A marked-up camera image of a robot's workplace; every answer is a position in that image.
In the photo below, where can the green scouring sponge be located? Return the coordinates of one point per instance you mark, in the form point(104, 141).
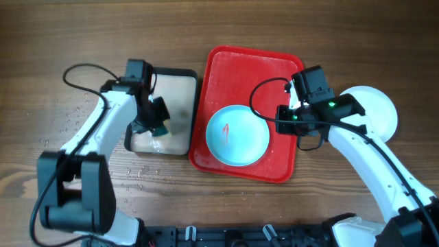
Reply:
point(160, 131)

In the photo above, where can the black tray with soapy water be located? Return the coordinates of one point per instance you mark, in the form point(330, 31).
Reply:
point(179, 89)

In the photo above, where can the light blue plate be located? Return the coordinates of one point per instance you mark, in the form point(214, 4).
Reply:
point(235, 136)

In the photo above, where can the red plastic tray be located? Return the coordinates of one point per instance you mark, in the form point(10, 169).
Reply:
point(242, 76)

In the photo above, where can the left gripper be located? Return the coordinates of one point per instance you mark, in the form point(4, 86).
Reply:
point(158, 108)

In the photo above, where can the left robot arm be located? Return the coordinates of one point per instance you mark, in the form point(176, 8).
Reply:
point(75, 191)

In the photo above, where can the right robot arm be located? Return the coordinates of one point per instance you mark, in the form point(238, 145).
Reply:
point(358, 123)

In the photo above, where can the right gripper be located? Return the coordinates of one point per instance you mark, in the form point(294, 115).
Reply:
point(283, 127)

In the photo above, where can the white plate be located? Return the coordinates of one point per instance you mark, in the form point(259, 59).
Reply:
point(379, 109)

